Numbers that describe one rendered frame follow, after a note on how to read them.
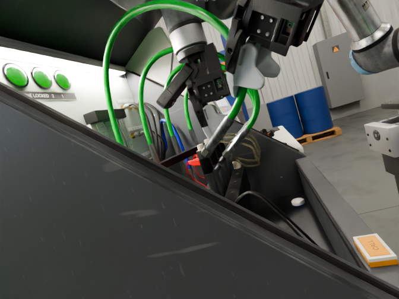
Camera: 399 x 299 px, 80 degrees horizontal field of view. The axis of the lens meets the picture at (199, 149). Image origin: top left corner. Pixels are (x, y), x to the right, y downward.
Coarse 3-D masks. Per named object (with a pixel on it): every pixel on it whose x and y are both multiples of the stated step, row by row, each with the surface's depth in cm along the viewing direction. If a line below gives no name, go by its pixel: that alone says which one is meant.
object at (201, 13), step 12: (156, 0) 42; (168, 0) 41; (132, 12) 46; (192, 12) 39; (204, 12) 38; (120, 24) 49; (216, 24) 37; (108, 48) 53; (108, 60) 54; (108, 72) 56; (108, 84) 57; (108, 96) 58; (240, 96) 38; (108, 108) 59; (240, 108) 40
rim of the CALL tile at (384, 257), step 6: (372, 234) 33; (354, 240) 33; (360, 246) 31; (384, 246) 30; (366, 252) 30; (390, 252) 29; (366, 258) 30; (372, 258) 29; (378, 258) 29; (384, 258) 29; (390, 258) 28; (396, 258) 28
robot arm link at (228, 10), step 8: (216, 0) 50; (224, 0) 49; (232, 0) 49; (208, 8) 51; (216, 8) 52; (224, 8) 51; (232, 8) 52; (216, 16) 54; (224, 16) 55; (232, 16) 56
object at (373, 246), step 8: (360, 240) 32; (368, 240) 32; (376, 240) 31; (368, 248) 31; (376, 248) 30; (384, 248) 30; (368, 264) 30; (376, 264) 29; (384, 264) 29; (392, 264) 28
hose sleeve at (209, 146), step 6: (222, 120) 42; (228, 120) 41; (234, 120) 41; (222, 126) 42; (228, 126) 41; (216, 132) 43; (222, 132) 42; (210, 138) 44; (216, 138) 43; (210, 144) 44; (216, 144) 44; (210, 150) 45
